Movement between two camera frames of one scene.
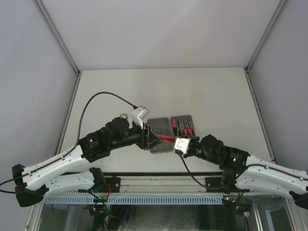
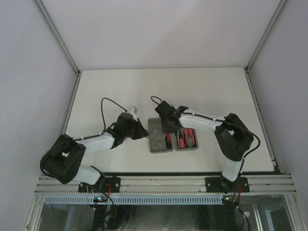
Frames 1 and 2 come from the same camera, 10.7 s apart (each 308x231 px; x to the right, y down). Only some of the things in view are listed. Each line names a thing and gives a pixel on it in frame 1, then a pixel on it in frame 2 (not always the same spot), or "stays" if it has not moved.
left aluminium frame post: x=76 y=80 stays
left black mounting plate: x=115 y=183 stays
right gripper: x=197 y=139 -> x=168 y=130
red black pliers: x=187 y=127 stays
